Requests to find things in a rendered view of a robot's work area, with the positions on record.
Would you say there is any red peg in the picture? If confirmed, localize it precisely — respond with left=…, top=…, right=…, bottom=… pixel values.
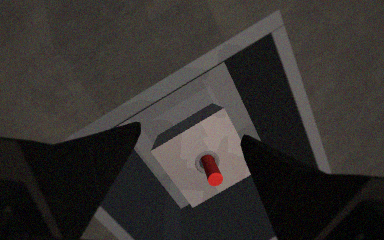
left=201, top=155, right=223, bottom=186

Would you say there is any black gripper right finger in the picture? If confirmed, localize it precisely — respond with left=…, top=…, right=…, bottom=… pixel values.
left=241, top=135, right=384, bottom=240

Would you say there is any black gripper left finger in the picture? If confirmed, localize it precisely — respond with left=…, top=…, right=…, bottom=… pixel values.
left=0, top=122, right=141, bottom=239

